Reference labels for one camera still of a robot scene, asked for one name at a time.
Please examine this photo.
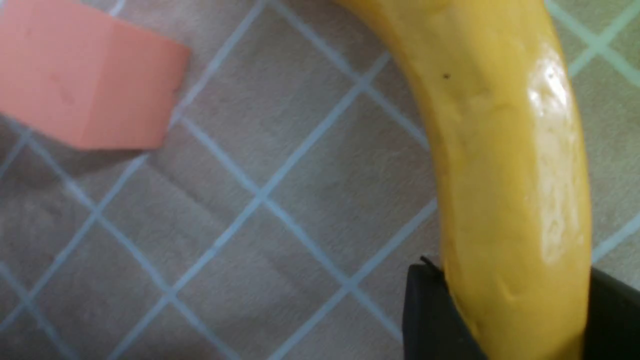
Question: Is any orange foam cube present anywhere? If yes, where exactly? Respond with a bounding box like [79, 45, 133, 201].
[0, 0, 191, 150]

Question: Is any yellow toy banana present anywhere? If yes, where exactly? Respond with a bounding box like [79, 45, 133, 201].
[339, 0, 592, 360]

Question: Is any green glass leaf plate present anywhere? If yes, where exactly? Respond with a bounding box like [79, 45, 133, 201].
[545, 0, 640, 88]

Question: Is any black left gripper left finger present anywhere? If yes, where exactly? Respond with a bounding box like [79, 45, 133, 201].
[402, 256, 487, 360]

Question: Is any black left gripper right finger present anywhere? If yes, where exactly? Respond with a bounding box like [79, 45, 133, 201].
[583, 268, 640, 360]

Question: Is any checkered beige tablecloth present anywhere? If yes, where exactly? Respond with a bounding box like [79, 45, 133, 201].
[1, 0, 639, 360]

